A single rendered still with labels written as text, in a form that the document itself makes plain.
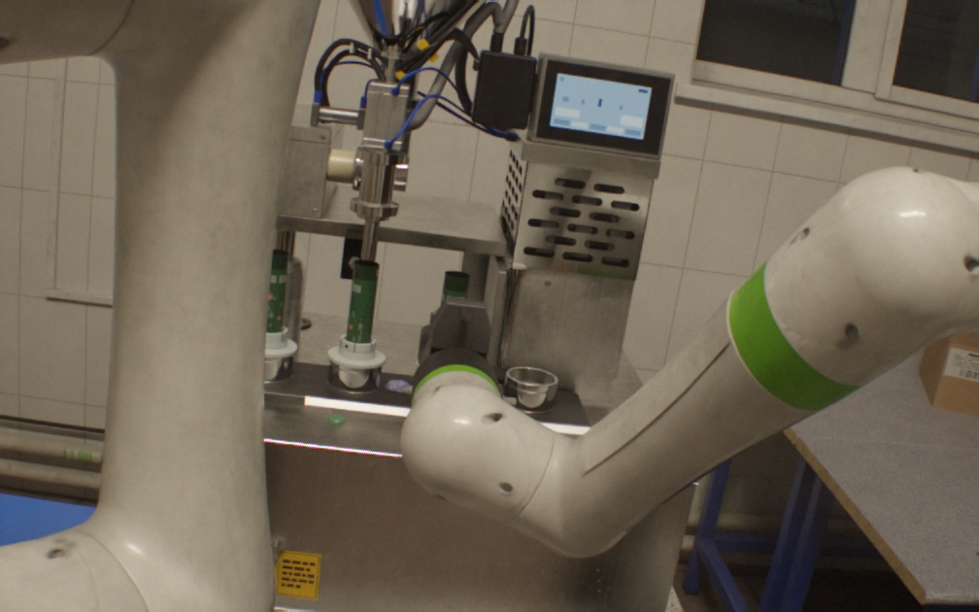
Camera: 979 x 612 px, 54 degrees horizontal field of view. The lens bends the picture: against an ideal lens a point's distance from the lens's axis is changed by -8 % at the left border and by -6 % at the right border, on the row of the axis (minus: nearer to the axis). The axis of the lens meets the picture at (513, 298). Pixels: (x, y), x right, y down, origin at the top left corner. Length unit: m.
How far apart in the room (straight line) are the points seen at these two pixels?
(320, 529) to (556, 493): 0.36
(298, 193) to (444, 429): 0.51
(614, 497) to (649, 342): 2.02
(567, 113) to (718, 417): 0.59
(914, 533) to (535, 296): 0.91
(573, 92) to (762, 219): 1.68
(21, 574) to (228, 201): 0.25
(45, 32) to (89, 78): 2.34
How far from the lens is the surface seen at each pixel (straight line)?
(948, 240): 0.67
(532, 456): 0.94
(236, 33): 0.57
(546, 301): 1.33
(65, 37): 0.52
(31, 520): 1.85
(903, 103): 3.45
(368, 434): 1.20
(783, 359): 0.73
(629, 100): 1.30
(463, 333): 1.08
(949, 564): 1.86
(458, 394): 0.93
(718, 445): 0.82
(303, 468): 1.18
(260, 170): 0.60
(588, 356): 1.36
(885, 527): 1.92
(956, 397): 2.70
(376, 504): 1.19
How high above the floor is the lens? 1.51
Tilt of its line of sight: 15 degrees down
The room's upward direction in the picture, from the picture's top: 9 degrees clockwise
